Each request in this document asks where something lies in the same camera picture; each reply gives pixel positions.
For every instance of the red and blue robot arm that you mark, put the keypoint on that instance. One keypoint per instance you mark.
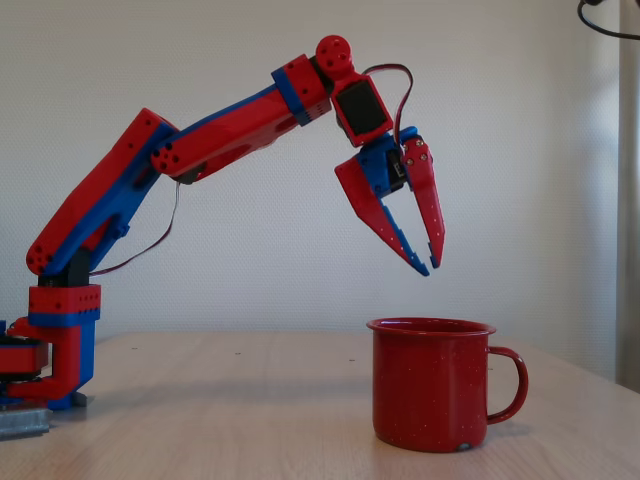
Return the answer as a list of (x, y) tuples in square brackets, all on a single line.
[(235, 130)]

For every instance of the grey curtain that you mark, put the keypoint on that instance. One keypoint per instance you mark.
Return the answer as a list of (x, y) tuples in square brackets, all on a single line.
[(630, 200)]

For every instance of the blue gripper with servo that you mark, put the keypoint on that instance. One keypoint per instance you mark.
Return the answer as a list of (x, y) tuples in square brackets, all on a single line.
[(376, 172)]

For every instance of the grey metal base plate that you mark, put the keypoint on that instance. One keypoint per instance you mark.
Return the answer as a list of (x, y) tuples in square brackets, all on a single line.
[(22, 424)]

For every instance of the red enamel mug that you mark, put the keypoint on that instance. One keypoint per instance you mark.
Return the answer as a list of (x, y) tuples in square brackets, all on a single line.
[(425, 385)]

